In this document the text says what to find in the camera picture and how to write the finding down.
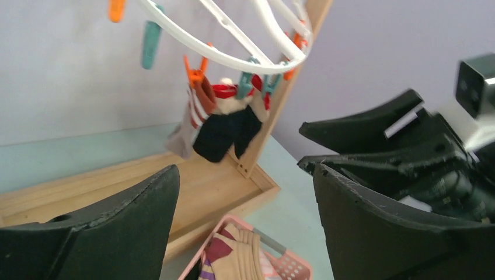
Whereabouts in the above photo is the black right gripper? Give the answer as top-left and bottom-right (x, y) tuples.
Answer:
(298, 89), (494, 222)

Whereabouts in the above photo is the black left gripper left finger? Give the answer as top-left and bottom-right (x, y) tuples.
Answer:
(1, 164), (180, 279)

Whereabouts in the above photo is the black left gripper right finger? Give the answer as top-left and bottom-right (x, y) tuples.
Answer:
(313, 164), (494, 279)

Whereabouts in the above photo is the navy santa sock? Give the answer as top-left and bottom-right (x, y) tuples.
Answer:
(193, 78), (252, 163)
(233, 75), (271, 159)

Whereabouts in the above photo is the orange cuffed grey sock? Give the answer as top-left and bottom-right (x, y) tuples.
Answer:
(165, 78), (217, 159)

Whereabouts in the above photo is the wooden hanger stand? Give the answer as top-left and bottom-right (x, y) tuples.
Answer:
(0, 0), (334, 264)

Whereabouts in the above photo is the white round clip hanger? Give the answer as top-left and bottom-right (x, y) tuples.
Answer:
(138, 1), (313, 75)

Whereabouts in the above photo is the pink plastic basket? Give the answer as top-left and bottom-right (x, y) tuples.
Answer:
(179, 214), (312, 279)

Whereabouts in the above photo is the beige red striped sock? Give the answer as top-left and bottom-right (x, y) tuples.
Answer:
(199, 223), (265, 280)

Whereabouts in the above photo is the teal clothespin holding sock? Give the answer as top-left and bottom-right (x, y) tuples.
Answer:
(260, 72), (285, 97)

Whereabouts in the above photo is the orange front clothespin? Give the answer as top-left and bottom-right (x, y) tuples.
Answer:
(183, 55), (208, 88)

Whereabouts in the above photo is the orange clothespin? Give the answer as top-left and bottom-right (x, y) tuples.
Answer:
(183, 55), (208, 88)
(108, 0), (126, 23)

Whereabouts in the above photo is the teal left clothespin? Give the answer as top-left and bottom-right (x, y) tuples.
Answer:
(141, 20), (162, 69)

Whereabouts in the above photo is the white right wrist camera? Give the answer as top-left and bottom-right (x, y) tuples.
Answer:
(438, 52), (494, 152)

